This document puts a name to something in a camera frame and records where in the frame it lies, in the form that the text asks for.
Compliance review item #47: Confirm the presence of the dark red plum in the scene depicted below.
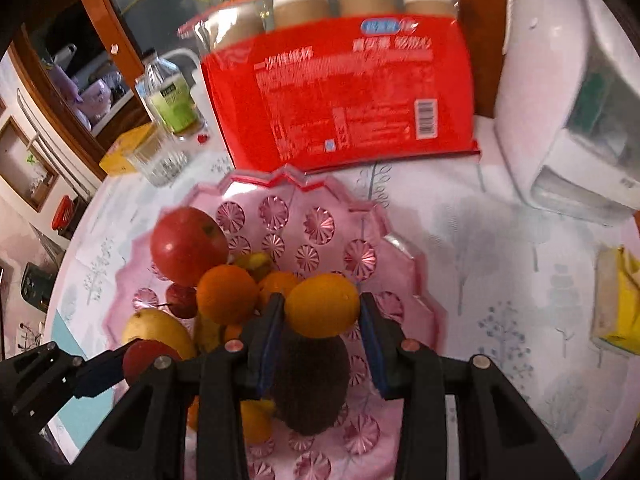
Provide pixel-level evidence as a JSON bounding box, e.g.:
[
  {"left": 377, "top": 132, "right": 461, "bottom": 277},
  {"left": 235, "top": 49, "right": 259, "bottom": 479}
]
[{"left": 122, "top": 339, "right": 181, "bottom": 386}]

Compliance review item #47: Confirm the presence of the dark avocado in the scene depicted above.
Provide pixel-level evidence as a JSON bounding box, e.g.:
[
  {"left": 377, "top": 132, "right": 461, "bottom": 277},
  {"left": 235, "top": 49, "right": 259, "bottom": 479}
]
[{"left": 270, "top": 328, "right": 350, "bottom": 437}]

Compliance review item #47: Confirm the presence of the yellow orange citrus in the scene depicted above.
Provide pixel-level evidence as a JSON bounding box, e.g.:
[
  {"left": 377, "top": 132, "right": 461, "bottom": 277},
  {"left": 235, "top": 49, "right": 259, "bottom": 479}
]
[{"left": 284, "top": 273, "right": 360, "bottom": 339}]

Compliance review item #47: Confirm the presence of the red apple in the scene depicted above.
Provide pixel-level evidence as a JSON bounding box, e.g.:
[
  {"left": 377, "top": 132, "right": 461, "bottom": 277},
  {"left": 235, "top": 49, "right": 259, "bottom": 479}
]
[{"left": 150, "top": 207, "right": 229, "bottom": 287}]

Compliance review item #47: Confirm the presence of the orange tangerine top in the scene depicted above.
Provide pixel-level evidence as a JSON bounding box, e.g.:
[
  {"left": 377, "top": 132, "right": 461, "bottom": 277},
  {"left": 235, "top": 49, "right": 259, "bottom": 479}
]
[{"left": 196, "top": 264, "right": 259, "bottom": 325}]

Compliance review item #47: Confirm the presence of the orange tangerine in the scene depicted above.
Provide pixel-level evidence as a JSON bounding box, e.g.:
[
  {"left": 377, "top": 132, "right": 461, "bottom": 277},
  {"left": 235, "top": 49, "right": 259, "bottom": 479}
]
[
  {"left": 186, "top": 396, "right": 276, "bottom": 445},
  {"left": 257, "top": 271, "right": 302, "bottom": 312},
  {"left": 196, "top": 264, "right": 259, "bottom": 325}
]

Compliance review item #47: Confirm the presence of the orange tangerine middle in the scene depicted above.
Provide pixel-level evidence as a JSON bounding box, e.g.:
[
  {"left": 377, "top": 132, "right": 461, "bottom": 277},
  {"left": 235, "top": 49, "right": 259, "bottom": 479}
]
[{"left": 257, "top": 271, "right": 302, "bottom": 312}]

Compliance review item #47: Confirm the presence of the yellow pear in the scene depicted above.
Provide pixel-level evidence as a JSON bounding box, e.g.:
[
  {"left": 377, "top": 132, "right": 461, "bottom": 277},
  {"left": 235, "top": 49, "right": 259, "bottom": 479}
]
[{"left": 120, "top": 308, "right": 196, "bottom": 360}]

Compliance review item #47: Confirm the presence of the orange tangerine front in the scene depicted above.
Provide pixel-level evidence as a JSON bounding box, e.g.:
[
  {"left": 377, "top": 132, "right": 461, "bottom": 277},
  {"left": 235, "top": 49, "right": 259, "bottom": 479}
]
[{"left": 186, "top": 396, "right": 276, "bottom": 445}]

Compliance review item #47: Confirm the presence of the tree pattern tablecloth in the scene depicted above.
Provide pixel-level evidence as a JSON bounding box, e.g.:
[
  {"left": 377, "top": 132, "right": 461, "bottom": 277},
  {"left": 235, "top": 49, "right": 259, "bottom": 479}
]
[{"left": 46, "top": 117, "right": 639, "bottom": 479}]

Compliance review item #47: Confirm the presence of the red lidded container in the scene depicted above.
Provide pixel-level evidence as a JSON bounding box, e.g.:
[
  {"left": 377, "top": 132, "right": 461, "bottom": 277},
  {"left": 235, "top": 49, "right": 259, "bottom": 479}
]
[{"left": 51, "top": 195, "right": 75, "bottom": 231}]

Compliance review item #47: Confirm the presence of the clear drinking glass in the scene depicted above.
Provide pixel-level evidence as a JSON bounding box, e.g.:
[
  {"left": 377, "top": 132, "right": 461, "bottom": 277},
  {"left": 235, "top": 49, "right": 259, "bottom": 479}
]
[{"left": 127, "top": 124, "right": 189, "bottom": 188}]

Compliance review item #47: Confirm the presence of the yellow cardboard box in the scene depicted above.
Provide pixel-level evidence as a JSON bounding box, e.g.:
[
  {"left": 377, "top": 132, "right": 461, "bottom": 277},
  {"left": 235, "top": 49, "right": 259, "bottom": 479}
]
[{"left": 99, "top": 122, "right": 155, "bottom": 177}]

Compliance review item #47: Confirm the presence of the yellow tissue pack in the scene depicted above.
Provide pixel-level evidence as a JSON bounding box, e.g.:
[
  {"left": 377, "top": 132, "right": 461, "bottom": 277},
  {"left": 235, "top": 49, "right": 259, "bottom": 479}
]
[{"left": 591, "top": 246, "right": 639, "bottom": 356}]

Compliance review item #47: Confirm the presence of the white squeeze bottle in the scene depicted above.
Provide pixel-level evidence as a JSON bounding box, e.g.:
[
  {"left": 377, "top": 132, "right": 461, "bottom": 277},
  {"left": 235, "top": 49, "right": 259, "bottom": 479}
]
[{"left": 163, "top": 48, "right": 219, "bottom": 134}]

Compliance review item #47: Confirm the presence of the green label clear bottle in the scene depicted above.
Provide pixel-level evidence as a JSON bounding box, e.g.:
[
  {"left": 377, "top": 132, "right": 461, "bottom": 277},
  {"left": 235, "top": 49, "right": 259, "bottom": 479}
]
[{"left": 134, "top": 49, "right": 205, "bottom": 139}]

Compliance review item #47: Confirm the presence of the red paper cup package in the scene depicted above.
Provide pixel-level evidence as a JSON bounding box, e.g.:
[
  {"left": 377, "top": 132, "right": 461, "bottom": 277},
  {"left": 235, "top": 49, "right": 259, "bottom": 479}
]
[{"left": 179, "top": 0, "right": 480, "bottom": 172}]

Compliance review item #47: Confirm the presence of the white water dispenser appliance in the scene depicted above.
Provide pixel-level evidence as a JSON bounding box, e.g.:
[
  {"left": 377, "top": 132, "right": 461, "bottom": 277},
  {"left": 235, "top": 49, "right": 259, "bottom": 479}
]
[{"left": 495, "top": 0, "right": 639, "bottom": 224}]

